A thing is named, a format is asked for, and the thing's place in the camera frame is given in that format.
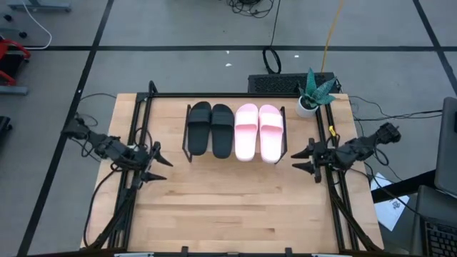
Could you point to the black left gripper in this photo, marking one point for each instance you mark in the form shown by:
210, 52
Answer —
146, 160

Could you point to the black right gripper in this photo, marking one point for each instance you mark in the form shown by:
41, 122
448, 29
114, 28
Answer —
326, 157

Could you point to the pink slide sandal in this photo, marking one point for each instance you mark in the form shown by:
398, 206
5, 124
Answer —
270, 137
245, 135

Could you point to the black slide sandal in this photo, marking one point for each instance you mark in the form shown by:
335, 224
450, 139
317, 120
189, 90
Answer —
222, 135
199, 132

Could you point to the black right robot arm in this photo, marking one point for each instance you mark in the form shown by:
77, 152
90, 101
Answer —
367, 144

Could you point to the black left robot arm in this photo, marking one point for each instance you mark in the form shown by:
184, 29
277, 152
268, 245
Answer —
107, 148

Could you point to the yellow tag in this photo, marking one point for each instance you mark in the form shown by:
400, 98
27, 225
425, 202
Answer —
332, 131

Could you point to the green plant in white pot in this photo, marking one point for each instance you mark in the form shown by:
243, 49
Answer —
314, 94

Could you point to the black vented box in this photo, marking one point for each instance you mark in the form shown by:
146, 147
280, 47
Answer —
278, 84

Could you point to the black table clamp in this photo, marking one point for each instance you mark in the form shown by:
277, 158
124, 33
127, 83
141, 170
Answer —
184, 250
288, 251

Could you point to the white bar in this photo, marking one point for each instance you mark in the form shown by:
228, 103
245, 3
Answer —
134, 255
332, 255

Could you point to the white paper sheet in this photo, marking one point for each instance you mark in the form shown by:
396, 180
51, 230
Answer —
389, 214

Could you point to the black desk bar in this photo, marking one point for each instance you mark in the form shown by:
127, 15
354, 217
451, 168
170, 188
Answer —
403, 185

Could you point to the grey laptop with keyboard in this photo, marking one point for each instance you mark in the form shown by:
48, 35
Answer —
439, 207

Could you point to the grey monitor back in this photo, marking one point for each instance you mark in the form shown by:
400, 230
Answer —
448, 150

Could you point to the black chair base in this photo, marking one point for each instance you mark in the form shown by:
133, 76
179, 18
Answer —
4, 125

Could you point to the red and black cart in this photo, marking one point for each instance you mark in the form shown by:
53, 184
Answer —
9, 66

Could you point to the black round caster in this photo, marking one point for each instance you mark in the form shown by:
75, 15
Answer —
7, 17
23, 35

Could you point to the grey stand base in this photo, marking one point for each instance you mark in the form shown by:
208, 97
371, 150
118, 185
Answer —
39, 6

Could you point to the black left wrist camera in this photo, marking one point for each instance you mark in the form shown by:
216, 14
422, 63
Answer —
130, 153

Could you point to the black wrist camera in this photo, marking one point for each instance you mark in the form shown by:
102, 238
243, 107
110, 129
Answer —
351, 150
130, 153

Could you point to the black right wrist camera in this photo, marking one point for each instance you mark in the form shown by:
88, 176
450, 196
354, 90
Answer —
351, 150

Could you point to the black metal table frame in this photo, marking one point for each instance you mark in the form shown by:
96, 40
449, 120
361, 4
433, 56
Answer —
171, 95

